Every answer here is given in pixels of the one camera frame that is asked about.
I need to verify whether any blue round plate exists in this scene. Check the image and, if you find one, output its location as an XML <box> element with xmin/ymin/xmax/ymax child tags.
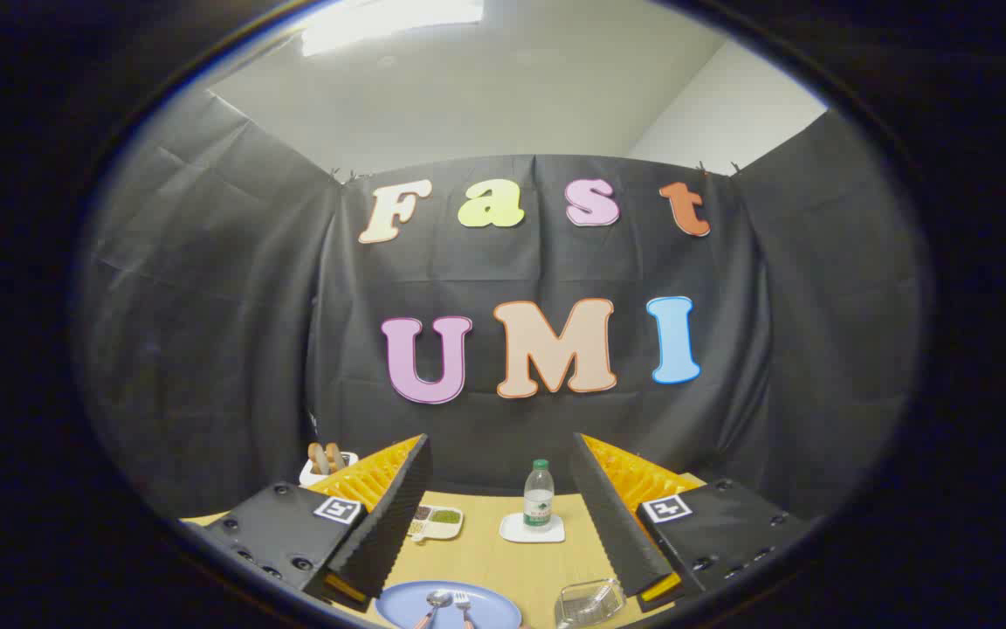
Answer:
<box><xmin>376</xmin><ymin>581</ymin><xmax>523</xmax><ymax>629</ymax></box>

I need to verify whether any clear water bottle green cap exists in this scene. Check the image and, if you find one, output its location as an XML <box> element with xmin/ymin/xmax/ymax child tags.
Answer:
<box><xmin>523</xmin><ymin>460</ymin><xmax>555</xmax><ymax>529</ymax></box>

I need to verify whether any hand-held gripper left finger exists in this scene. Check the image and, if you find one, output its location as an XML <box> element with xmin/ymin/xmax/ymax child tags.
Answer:
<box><xmin>197</xmin><ymin>434</ymin><xmax>434</xmax><ymax>612</ymax></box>

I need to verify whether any ceiling light panel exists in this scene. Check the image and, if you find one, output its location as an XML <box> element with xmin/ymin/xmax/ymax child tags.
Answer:
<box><xmin>300</xmin><ymin>0</ymin><xmax>485</xmax><ymax>58</ymax></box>

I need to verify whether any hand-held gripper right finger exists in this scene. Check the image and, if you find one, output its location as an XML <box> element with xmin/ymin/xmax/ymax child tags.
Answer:
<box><xmin>569</xmin><ymin>432</ymin><xmax>810</xmax><ymax>612</ymax></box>

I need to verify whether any divided white snack dish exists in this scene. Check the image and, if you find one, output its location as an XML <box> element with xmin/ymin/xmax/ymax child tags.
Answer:
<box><xmin>409</xmin><ymin>505</ymin><xmax>465</xmax><ymax>543</ymax></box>

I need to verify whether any metal wire basket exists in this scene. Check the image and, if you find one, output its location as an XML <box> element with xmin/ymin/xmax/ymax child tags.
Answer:
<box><xmin>555</xmin><ymin>578</ymin><xmax>626</xmax><ymax>628</ymax></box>

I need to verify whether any spoon with red checkered handle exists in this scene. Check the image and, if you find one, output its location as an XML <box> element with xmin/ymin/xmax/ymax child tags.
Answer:
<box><xmin>416</xmin><ymin>590</ymin><xmax>453</xmax><ymax>629</ymax></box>

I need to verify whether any white toaster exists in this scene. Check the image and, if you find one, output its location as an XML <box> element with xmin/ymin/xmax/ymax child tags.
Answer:
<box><xmin>300</xmin><ymin>450</ymin><xmax>359</xmax><ymax>487</ymax></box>

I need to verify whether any white square coaster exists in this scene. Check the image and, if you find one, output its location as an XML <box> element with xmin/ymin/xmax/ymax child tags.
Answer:
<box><xmin>500</xmin><ymin>512</ymin><xmax>566</xmax><ymax>544</ymax></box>

